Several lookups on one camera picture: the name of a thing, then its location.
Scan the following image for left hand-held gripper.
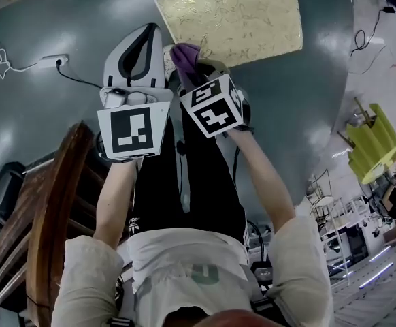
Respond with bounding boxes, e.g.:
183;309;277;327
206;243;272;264
97;22;174;162

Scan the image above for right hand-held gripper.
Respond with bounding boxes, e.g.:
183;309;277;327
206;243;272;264
179;61;254;140

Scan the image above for purple cleaning cloth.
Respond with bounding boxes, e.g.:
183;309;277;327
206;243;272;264
169;43;203;89

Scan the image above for cream upholstered footstool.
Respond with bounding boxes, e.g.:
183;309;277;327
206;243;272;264
154;0;304;69

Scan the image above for person's right forearm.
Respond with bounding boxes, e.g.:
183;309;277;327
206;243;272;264
216;127;297;234

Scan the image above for person's left forearm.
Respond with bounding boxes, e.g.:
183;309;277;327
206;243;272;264
93;157;144;249

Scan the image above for person's white shoe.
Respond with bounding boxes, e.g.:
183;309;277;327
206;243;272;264
163;44;180;85

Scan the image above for white power strip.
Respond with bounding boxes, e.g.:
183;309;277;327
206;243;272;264
35;54;69;69

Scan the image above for person's black striped trousers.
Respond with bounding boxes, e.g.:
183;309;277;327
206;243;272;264
125;113;249;250

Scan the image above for brown wooden chair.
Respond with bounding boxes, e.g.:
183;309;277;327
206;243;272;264
0;120;118;327

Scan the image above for green and yellow stool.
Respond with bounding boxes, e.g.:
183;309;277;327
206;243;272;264
336;96;396;186

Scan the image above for black office chair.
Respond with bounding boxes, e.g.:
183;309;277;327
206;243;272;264
0;161;28;211

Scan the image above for person's white shirt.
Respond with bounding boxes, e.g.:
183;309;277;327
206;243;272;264
50;215;334;327

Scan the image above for black waist device box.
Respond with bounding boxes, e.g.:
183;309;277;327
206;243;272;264
251;259;274;281

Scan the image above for black plugged power cable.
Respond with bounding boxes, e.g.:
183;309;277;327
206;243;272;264
54;59;104;91

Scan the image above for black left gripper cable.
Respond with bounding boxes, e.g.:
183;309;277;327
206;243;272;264
95;130;114;164

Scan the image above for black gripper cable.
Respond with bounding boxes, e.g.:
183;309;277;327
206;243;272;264
95;130;114;164
231;146;242;184

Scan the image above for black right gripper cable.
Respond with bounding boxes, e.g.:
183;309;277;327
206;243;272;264
231;146;242;184

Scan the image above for white cable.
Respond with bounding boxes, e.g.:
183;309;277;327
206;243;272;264
0;42;39;80

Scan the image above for black adapter with cable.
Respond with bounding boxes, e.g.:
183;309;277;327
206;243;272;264
349;6;396;58

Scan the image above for metal wire chair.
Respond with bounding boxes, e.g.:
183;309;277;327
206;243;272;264
306;168;335;215

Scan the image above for dark harness shoulder strap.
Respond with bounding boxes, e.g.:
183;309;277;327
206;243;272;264
107;315;133;327
250;296;278;320

